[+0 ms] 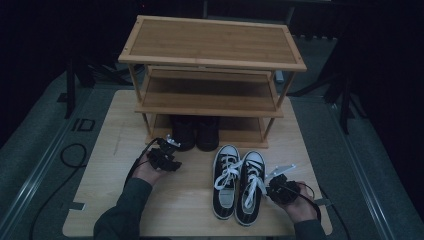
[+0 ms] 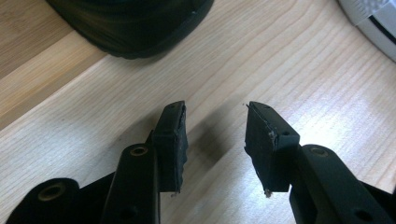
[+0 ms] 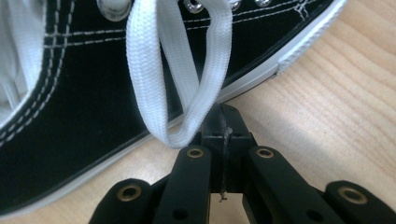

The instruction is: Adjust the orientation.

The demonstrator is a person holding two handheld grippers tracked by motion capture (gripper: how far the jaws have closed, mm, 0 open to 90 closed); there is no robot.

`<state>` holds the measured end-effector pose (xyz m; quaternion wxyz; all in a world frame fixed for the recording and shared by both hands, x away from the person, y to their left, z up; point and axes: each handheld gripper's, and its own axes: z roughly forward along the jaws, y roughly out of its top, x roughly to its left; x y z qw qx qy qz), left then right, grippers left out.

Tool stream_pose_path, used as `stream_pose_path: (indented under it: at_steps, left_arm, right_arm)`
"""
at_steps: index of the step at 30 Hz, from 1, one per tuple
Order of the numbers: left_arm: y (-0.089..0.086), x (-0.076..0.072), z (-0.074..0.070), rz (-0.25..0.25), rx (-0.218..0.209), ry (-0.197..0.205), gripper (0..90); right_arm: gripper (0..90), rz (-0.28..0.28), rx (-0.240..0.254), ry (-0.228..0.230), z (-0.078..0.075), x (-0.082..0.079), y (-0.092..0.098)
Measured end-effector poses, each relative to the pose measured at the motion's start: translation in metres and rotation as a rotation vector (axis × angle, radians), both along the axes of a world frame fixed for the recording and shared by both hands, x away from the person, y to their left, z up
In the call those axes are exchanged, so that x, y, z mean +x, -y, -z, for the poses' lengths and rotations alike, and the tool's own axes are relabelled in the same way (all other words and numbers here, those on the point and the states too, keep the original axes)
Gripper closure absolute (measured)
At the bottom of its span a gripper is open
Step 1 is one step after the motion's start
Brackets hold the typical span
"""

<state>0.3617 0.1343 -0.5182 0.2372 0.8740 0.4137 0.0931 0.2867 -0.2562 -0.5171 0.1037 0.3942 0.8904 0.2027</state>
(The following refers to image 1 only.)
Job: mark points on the person's left hand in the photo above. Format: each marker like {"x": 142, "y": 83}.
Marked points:
{"x": 148, "y": 173}

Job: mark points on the wooden shoe rack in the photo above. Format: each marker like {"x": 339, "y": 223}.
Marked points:
{"x": 213, "y": 41}

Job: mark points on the black white sneaker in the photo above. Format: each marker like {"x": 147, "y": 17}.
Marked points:
{"x": 230, "y": 153}
{"x": 255, "y": 160}

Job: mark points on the metal floor rail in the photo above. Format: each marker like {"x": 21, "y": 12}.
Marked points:
{"x": 363, "y": 173}
{"x": 36, "y": 170}

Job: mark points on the black metal stand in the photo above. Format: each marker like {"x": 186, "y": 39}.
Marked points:
{"x": 70, "y": 93}
{"x": 345, "y": 110}

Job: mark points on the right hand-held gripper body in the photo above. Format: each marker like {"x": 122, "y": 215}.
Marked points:
{"x": 283, "y": 190}

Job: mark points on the person's right hand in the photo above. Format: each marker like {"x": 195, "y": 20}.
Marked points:
{"x": 303, "y": 208}

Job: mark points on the black shoe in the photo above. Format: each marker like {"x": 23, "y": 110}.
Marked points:
{"x": 183, "y": 135}
{"x": 207, "y": 135}

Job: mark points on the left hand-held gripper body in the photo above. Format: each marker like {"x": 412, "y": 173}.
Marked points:
{"x": 163, "y": 160}

